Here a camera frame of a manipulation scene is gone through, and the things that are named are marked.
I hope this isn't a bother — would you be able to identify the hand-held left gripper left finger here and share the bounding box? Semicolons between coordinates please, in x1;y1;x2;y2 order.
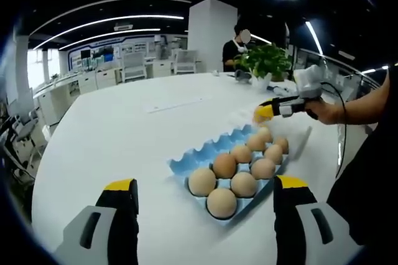
54;178;139;265

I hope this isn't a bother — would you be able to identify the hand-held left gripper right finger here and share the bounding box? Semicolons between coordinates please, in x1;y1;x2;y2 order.
272;175;364;265

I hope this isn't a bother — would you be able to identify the blue egg tray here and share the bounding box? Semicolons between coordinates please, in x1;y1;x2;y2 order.
167;124;290;221

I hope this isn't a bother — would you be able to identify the white egg tray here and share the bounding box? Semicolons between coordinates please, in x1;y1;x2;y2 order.
226;108;313;159

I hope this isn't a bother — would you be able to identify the person's right hand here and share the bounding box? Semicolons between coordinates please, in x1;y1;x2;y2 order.
305;100;343;126

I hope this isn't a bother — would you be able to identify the white blue gadget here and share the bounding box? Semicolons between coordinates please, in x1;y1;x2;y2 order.
269;84;295;96

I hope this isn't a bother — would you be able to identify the green potted plant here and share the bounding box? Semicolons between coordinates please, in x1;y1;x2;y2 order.
233;44;293;91

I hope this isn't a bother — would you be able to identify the white ceiling light strip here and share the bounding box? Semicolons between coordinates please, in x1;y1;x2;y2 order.
57;29;162;50
30;14;185;51
305;21;324;56

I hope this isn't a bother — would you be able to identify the grey device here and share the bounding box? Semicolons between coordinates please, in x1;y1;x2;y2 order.
234;70;252;84

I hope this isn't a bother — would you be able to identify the white table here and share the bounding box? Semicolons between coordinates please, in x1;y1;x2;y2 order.
30;72;377;265

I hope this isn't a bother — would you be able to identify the person's black shirt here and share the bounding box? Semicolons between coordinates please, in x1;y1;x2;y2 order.
328;68;398;246

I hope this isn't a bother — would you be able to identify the white square pillar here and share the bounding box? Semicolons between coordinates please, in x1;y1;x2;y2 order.
188;0;239;75

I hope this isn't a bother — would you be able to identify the white office chair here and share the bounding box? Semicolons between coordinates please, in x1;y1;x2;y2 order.
173;49;199;75
121;52;147;83

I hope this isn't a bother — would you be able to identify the grey office chair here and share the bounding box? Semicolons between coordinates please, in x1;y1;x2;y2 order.
6;112;47;169

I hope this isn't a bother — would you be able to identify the white office desk row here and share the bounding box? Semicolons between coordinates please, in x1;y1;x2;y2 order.
32;59;178;126

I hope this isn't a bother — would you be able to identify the black cable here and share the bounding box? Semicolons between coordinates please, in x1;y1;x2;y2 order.
319;81;348;177

